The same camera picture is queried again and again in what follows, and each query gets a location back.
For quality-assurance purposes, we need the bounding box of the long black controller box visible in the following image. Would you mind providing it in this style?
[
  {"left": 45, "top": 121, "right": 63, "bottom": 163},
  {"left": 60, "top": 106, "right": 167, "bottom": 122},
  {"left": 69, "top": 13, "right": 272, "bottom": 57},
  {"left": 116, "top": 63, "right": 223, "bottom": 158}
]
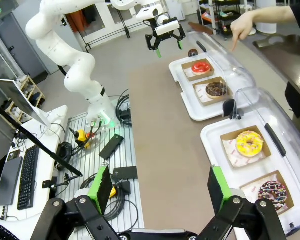
[{"left": 99, "top": 134, "right": 124, "bottom": 159}]

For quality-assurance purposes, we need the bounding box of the white computer desk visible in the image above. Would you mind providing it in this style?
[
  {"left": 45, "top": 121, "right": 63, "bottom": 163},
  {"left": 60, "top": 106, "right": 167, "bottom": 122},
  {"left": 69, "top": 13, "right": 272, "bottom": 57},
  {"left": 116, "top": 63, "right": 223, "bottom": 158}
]
[{"left": 0, "top": 104, "right": 71, "bottom": 240}]

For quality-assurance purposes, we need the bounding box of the red glazed donut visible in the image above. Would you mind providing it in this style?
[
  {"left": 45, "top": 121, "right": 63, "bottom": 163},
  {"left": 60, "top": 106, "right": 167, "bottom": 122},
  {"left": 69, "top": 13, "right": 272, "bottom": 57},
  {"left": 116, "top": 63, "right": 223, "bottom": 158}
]
[{"left": 191, "top": 61, "right": 211, "bottom": 76}]

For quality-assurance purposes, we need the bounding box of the gray closed laptop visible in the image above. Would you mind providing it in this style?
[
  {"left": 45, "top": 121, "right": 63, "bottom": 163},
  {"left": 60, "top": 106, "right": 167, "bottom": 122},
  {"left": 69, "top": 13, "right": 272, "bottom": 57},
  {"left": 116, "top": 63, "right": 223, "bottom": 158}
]
[{"left": 0, "top": 156, "right": 24, "bottom": 207}]

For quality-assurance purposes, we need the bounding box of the white round air purifier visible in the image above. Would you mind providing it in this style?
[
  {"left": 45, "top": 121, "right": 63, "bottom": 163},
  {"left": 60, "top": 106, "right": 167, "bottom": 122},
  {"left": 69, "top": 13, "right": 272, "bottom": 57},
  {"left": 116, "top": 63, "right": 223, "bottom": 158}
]
[{"left": 255, "top": 21, "right": 278, "bottom": 35}]

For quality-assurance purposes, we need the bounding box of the person's right hand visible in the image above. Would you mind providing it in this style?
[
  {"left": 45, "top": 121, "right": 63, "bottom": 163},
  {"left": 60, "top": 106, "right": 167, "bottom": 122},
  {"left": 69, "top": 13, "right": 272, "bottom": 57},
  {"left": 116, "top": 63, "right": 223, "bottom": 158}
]
[{"left": 229, "top": 10, "right": 259, "bottom": 53}]

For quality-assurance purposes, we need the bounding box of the person's right forearm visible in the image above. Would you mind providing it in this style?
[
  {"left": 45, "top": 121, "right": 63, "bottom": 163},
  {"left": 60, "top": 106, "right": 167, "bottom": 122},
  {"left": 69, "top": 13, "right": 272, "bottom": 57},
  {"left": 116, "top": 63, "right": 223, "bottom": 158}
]
[{"left": 252, "top": 5, "right": 295, "bottom": 25}]

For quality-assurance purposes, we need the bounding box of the wooden shelf rack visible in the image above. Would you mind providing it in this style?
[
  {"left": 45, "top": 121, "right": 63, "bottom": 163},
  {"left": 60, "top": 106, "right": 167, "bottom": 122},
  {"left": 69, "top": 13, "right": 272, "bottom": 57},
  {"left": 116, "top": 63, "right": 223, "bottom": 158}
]
[{"left": 3, "top": 74, "right": 46, "bottom": 125}]

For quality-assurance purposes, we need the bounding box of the cardboard box of nut donut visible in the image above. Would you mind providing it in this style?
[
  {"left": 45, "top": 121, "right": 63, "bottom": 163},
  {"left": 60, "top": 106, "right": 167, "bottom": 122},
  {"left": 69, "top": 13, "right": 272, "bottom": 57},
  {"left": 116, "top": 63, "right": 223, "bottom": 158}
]
[{"left": 192, "top": 76, "right": 234, "bottom": 108}]

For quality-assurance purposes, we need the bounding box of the chocolate donut with nuts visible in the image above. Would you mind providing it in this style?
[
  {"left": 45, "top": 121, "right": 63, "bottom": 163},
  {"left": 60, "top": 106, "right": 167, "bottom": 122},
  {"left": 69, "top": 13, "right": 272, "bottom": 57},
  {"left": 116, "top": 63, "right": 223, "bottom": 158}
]
[{"left": 205, "top": 81, "right": 228, "bottom": 100}]

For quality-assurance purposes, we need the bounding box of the small black box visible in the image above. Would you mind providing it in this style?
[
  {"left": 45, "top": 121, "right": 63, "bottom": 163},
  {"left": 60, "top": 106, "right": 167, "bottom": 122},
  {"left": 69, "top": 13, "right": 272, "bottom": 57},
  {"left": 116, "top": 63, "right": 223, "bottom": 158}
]
[{"left": 118, "top": 180, "right": 132, "bottom": 195}]

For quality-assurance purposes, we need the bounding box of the clear plastic dome lid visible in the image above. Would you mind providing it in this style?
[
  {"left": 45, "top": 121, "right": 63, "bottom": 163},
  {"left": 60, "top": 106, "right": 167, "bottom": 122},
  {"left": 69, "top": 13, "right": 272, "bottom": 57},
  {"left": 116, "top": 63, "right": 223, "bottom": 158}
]
[
  {"left": 187, "top": 31, "right": 257, "bottom": 118},
  {"left": 229, "top": 87, "right": 300, "bottom": 226}
]

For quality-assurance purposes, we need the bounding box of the black cable bundle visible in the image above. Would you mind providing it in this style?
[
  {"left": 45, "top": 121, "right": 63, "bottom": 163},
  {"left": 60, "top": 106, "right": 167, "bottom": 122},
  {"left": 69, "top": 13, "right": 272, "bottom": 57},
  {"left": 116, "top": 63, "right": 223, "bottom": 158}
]
[{"left": 114, "top": 88, "right": 134, "bottom": 126}]

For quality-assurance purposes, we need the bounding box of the paper liner under nut donut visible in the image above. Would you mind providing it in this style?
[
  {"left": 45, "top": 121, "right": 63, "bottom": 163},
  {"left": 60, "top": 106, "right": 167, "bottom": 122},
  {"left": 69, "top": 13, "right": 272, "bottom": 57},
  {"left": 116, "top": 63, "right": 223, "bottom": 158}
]
[{"left": 195, "top": 83, "right": 216, "bottom": 103}]

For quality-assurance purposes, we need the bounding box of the paper liner under yellow donut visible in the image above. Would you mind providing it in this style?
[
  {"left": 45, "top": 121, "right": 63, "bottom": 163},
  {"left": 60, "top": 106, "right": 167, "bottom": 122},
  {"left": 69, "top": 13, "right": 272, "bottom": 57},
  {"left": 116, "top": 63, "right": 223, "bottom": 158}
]
[{"left": 222, "top": 138, "right": 266, "bottom": 168}]

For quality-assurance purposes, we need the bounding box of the black keyboard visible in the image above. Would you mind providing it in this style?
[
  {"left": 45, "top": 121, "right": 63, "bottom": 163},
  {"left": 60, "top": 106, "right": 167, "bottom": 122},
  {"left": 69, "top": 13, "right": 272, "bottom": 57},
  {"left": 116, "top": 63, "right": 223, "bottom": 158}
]
[{"left": 16, "top": 144, "right": 41, "bottom": 211}]

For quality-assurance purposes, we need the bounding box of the black cable coil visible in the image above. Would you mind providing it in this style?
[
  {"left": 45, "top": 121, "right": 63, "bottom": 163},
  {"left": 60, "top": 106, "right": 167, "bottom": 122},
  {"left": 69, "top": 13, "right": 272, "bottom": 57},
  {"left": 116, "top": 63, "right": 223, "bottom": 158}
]
[
  {"left": 55, "top": 141, "right": 74, "bottom": 171},
  {"left": 79, "top": 174, "right": 146, "bottom": 229}
]

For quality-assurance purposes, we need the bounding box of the chocolate donut with coloured sprinkles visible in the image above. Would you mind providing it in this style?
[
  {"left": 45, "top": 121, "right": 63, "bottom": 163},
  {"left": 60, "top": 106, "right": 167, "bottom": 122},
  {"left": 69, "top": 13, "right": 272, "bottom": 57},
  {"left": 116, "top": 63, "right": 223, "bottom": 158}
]
[{"left": 257, "top": 180, "right": 289, "bottom": 210}]

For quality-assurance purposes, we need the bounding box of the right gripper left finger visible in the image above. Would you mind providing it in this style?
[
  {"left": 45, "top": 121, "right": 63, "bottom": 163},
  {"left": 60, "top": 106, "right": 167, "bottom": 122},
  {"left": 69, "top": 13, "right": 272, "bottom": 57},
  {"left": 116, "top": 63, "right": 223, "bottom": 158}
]
[{"left": 29, "top": 164, "right": 131, "bottom": 240}]

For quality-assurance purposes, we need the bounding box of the white plastic display tray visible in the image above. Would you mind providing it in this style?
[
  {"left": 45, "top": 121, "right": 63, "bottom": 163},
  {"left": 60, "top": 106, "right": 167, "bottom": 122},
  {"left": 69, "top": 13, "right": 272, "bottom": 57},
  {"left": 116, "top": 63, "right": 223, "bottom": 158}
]
[
  {"left": 168, "top": 57, "right": 241, "bottom": 122},
  {"left": 200, "top": 122, "right": 300, "bottom": 237}
]

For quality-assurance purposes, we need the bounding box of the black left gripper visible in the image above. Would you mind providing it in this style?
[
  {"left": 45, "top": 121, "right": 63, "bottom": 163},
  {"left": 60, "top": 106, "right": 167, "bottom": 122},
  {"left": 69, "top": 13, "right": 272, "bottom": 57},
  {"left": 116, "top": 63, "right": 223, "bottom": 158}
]
[{"left": 145, "top": 17, "right": 187, "bottom": 59}]

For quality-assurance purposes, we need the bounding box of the black tripod pole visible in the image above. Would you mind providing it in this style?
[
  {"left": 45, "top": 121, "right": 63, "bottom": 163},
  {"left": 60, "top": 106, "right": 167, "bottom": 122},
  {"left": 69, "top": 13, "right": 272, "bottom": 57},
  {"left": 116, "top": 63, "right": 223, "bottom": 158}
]
[{"left": 0, "top": 97, "right": 84, "bottom": 177}]

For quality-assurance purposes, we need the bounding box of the paper liner under sprinkle donut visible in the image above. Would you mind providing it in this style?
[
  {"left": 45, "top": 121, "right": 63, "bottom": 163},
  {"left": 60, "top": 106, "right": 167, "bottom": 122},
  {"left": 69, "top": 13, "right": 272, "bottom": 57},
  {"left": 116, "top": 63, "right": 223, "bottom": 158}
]
[{"left": 242, "top": 184, "right": 290, "bottom": 213}]

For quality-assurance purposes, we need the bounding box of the aluminium robot mounting plate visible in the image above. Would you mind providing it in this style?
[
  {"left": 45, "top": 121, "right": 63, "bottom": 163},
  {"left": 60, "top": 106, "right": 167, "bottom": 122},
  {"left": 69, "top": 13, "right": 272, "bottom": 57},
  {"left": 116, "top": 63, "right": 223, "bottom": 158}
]
[{"left": 55, "top": 112, "right": 138, "bottom": 232}]

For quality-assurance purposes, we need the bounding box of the cardboard box of yellow donut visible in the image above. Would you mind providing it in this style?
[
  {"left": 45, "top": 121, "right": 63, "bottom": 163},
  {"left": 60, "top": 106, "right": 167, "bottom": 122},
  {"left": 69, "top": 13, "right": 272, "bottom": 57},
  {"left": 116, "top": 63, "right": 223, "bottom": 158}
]
[{"left": 219, "top": 125, "right": 273, "bottom": 169}]

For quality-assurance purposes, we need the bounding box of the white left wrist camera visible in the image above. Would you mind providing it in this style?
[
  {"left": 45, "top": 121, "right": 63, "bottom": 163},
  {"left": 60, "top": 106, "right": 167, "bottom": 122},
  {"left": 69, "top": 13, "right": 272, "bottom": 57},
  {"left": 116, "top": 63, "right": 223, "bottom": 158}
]
[{"left": 154, "top": 21, "right": 182, "bottom": 36}]

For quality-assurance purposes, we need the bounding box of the cardboard box of red donut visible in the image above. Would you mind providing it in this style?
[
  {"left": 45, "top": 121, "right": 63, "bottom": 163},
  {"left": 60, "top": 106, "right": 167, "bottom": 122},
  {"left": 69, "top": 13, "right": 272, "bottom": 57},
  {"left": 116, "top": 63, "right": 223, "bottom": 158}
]
[{"left": 181, "top": 58, "right": 215, "bottom": 82}]

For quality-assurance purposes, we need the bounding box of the cardboard box of sprinkle donut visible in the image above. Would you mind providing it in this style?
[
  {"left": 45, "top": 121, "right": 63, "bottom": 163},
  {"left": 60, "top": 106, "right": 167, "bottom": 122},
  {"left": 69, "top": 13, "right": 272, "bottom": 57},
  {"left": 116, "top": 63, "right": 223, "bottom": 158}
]
[{"left": 239, "top": 170, "right": 295, "bottom": 216}]

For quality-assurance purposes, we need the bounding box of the orange jacket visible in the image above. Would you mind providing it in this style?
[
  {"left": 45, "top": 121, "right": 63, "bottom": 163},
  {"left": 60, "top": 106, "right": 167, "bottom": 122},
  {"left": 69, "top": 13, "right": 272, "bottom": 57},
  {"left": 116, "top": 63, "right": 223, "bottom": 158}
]
[{"left": 65, "top": 9, "right": 89, "bottom": 33}]

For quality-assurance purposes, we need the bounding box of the yellow sprinkled donut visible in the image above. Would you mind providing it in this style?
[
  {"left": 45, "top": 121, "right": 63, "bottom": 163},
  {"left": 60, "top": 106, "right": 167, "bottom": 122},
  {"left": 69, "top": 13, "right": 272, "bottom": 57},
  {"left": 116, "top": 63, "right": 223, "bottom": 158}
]
[{"left": 236, "top": 131, "right": 265, "bottom": 158}]

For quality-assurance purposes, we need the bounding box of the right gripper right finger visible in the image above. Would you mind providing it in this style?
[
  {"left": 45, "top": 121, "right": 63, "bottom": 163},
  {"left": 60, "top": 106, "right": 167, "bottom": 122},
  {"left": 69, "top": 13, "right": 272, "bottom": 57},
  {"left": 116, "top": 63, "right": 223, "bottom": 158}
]
[{"left": 197, "top": 166, "right": 288, "bottom": 240}]

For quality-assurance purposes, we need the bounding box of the black clothes rack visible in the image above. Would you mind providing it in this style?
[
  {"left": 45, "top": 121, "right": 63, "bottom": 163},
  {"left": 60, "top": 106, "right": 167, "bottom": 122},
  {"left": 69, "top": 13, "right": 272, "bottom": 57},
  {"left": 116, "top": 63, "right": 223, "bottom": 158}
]
[{"left": 80, "top": 8, "right": 146, "bottom": 54}]

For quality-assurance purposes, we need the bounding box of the flat black box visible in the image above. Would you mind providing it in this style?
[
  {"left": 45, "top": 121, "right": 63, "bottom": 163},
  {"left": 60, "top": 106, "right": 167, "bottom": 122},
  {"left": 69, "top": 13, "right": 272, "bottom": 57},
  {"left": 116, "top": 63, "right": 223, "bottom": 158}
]
[{"left": 113, "top": 165, "right": 138, "bottom": 180}]

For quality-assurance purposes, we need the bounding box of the white computer monitor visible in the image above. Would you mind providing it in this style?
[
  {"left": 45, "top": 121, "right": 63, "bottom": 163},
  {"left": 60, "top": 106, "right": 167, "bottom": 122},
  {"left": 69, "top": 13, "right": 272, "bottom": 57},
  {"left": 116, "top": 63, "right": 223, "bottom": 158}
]
[{"left": 0, "top": 78, "right": 52, "bottom": 128}]

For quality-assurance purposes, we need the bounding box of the paper liner under red donut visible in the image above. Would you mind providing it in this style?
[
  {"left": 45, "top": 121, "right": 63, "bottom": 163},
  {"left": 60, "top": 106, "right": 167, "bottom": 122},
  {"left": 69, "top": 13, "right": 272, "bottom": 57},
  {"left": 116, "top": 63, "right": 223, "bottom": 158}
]
[{"left": 183, "top": 67, "right": 198, "bottom": 78}]

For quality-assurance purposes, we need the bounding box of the metal shelf cart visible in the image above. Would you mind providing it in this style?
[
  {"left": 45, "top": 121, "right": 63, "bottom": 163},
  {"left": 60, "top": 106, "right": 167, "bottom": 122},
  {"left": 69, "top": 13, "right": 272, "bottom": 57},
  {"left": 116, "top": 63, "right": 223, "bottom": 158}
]
[{"left": 199, "top": 0, "right": 256, "bottom": 39}]

